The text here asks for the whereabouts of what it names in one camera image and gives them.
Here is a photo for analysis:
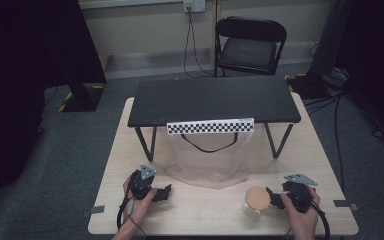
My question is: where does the glass jar with wooden lid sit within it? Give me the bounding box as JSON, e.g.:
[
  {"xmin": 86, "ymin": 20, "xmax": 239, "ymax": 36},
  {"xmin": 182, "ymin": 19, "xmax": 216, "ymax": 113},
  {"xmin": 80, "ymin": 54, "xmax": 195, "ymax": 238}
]
[{"xmin": 241, "ymin": 185, "xmax": 272, "ymax": 220}]

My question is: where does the small black table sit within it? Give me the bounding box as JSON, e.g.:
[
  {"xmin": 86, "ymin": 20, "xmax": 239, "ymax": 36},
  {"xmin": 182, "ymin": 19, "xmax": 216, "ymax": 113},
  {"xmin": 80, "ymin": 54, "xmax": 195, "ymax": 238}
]
[{"xmin": 127, "ymin": 75, "xmax": 302, "ymax": 163}]

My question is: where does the white wall socket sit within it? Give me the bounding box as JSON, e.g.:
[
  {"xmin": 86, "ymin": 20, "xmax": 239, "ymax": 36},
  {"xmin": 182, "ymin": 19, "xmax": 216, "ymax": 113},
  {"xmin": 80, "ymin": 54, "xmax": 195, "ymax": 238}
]
[{"xmin": 182, "ymin": 0, "xmax": 207, "ymax": 14}]

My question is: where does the person's left hand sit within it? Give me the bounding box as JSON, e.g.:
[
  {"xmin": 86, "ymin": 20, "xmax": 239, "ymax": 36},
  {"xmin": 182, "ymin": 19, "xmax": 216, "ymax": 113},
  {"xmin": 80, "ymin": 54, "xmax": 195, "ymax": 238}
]
[{"xmin": 123, "ymin": 175, "xmax": 159, "ymax": 226}]

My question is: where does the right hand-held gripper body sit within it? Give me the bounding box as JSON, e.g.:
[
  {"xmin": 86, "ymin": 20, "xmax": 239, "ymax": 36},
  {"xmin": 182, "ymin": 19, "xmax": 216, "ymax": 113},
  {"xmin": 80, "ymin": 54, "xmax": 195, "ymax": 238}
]
[{"xmin": 281, "ymin": 173, "xmax": 319, "ymax": 214}]

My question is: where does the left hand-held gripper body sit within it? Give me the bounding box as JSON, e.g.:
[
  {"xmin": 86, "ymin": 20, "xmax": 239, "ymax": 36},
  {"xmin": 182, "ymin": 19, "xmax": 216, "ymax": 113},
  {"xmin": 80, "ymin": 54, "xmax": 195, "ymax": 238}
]
[{"xmin": 128, "ymin": 163, "xmax": 158, "ymax": 201}]

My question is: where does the grey tape piece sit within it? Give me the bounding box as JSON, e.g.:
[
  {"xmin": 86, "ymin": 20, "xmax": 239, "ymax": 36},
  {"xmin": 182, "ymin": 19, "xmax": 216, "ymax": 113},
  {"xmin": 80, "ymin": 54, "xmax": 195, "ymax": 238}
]
[
  {"xmin": 81, "ymin": 205, "xmax": 106, "ymax": 218},
  {"xmin": 332, "ymin": 198, "xmax": 361, "ymax": 212}
]

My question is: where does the person's right hand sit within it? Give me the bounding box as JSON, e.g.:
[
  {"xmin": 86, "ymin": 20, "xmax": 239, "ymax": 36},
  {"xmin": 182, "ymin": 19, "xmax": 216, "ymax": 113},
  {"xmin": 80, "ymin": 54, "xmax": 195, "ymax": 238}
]
[{"xmin": 279, "ymin": 186, "xmax": 321, "ymax": 240}]

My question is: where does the hand-held gripper cable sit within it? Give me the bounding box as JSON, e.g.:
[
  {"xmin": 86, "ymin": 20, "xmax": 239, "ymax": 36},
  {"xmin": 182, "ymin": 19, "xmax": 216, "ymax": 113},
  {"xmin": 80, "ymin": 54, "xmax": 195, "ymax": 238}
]
[
  {"xmin": 116, "ymin": 189, "xmax": 147, "ymax": 240},
  {"xmin": 309, "ymin": 199, "xmax": 331, "ymax": 240}
]

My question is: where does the left hand-held gripper cable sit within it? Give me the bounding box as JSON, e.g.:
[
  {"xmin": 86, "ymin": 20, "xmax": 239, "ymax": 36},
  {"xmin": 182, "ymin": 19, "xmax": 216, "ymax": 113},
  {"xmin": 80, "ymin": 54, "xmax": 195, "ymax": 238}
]
[{"xmin": 116, "ymin": 189, "xmax": 147, "ymax": 240}]

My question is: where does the right hand-held gripper cable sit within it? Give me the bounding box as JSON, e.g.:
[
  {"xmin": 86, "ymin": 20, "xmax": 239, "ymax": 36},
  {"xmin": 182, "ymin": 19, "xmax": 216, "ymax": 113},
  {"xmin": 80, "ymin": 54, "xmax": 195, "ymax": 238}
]
[{"xmin": 309, "ymin": 199, "xmax": 331, "ymax": 240}]

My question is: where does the black and white checkered strip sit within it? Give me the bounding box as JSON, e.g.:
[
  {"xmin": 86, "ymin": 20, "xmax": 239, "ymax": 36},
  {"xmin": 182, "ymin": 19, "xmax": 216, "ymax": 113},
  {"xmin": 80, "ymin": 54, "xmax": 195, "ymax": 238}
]
[{"xmin": 166, "ymin": 117, "xmax": 256, "ymax": 136}]

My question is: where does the black wall socket cable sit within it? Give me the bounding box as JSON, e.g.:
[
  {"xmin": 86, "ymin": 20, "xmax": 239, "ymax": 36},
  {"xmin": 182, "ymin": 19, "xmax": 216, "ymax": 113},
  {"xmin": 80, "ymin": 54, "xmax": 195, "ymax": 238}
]
[{"xmin": 183, "ymin": 7, "xmax": 215, "ymax": 80}]

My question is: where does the pink mesh bag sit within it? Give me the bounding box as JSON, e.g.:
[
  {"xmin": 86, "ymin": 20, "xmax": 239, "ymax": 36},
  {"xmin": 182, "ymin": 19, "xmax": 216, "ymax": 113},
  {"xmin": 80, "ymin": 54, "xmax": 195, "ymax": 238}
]
[{"xmin": 164, "ymin": 131, "xmax": 255, "ymax": 191}]

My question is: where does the black stand base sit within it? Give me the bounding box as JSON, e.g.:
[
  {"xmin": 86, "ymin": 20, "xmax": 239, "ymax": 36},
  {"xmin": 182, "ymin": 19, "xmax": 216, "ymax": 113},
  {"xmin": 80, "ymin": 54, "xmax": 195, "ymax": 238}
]
[
  {"xmin": 57, "ymin": 82, "xmax": 107, "ymax": 114},
  {"xmin": 284, "ymin": 71, "xmax": 332, "ymax": 100}
]

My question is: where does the black curtain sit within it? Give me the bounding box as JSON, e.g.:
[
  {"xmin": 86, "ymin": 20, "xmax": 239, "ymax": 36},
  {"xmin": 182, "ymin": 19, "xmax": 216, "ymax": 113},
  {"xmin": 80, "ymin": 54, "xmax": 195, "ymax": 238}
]
[
  {"xmin": 333, "ymin": 0, "xmax": 384, "ymax": 143},
  {"xmin": 0, "ymin": 0, "xmax": 108, "ymax": 223}
]

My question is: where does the black floor cable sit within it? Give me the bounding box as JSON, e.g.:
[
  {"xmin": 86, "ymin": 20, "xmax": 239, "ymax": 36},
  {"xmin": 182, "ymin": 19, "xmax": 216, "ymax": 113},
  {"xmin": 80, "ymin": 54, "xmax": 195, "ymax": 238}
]
[{"xmin": 302, "ymin": 93, "xmax": 348, "ymax": 195}]

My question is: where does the black folding chair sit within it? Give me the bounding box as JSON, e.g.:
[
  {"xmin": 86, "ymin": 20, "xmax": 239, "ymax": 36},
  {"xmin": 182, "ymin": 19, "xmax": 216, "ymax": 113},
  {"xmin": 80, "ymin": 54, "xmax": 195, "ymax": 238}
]
[{"xmin": 212, "ymin": 16, "xmax": 288, "ymax": 78}]

